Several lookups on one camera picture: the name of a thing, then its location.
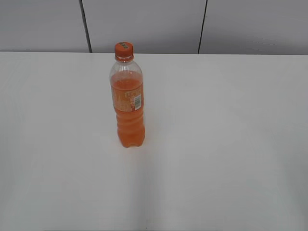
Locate orange drink plastic bottle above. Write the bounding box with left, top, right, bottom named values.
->
left=110, top=55, right=145, bottom=148

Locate orange bottle cap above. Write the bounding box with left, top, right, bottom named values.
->
left=115, top=41, right=134, bottom=59

